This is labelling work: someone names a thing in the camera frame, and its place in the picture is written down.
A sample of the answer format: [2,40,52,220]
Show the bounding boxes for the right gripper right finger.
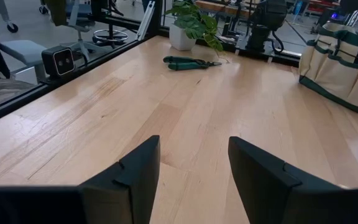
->
[227,136,343,224]

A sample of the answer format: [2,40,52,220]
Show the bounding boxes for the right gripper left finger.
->
[81,135,162,224]

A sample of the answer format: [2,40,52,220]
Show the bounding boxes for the beige green gardening bag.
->
[298,22,358,115]

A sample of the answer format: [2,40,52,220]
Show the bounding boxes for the white leaning bars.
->
[135,0,156,42]

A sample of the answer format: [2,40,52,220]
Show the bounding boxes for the grey blue stool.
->
[0,39,48,84]

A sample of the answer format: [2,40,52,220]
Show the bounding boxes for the green plant in white pot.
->
[165,0,224,52]

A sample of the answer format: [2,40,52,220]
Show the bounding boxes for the wooden desk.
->
[194,0,256,19]

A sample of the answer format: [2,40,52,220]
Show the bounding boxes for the chair leg with caster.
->
[0,0,19,34]

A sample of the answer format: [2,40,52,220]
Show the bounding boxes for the black table-level camera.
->
[41,45,76,78]

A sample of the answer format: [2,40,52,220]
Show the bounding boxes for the office chair with foot ring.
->
[60,0,129,62]

